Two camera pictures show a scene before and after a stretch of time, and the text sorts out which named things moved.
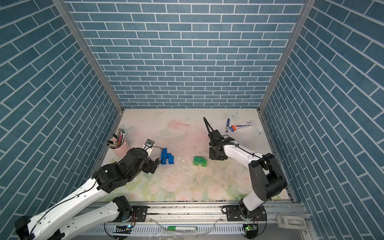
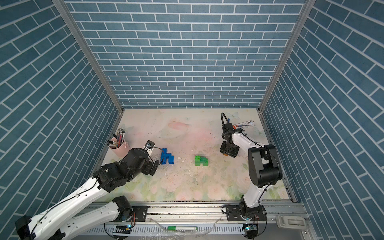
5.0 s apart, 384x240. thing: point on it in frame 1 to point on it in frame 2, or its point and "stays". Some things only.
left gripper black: (149, 167) stays
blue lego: (171, 160) stays
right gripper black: (211, 156) to (232, 154)
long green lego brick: (199, 160) stays
